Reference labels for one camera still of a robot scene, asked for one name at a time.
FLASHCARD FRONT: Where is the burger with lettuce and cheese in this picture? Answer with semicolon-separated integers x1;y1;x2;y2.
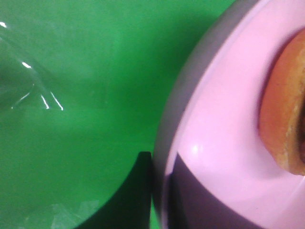
259;30;305;176

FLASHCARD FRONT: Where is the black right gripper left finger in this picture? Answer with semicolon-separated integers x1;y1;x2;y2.
77;151;153;229

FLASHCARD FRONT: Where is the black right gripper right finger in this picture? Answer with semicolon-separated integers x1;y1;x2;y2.
167;155;260;229

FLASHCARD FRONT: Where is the clear tape patch on table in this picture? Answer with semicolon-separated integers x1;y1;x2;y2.
0;21;64;111

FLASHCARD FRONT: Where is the pink plate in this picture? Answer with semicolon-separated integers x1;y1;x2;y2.
153;0;305;229

